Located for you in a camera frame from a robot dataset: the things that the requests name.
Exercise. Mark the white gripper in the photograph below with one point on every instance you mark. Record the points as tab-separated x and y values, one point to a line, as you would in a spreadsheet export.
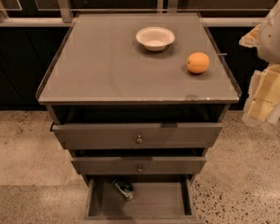
275	37

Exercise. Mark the crushed green can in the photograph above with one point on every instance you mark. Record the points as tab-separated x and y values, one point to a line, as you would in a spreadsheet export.
124	189

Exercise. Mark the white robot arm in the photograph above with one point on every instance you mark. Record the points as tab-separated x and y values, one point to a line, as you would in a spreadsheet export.
269	37

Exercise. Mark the grey drawer cabinet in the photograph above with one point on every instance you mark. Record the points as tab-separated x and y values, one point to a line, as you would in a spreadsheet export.
103	75

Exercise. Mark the top drawer brass knob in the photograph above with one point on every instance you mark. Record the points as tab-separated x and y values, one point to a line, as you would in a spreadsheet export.
139	139

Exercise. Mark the drawer brass knob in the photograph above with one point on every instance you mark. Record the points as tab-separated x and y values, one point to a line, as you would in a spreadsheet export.
139	168
139	139

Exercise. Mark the middle drawer brass knob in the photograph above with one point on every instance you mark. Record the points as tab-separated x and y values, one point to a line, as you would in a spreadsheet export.
139	168

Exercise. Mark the bottom grey drawer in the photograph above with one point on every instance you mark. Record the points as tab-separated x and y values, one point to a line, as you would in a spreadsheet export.
155	201

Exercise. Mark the grey drawer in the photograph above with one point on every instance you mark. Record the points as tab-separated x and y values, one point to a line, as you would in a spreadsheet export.
123	135
128	165
155	201

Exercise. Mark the top grey drawer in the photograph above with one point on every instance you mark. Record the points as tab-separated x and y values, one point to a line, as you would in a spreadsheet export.
123	135

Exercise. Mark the middle grey drawer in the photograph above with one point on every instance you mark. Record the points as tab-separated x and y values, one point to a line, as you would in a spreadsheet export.
128	165

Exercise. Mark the orange fruit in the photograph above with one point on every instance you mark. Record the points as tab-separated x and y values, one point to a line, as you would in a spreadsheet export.
197	62

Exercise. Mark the white paper bowl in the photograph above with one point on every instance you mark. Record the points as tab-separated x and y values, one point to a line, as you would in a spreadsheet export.
155	38

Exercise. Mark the metal railing frame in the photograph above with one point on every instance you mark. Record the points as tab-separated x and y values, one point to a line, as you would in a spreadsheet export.
214	13

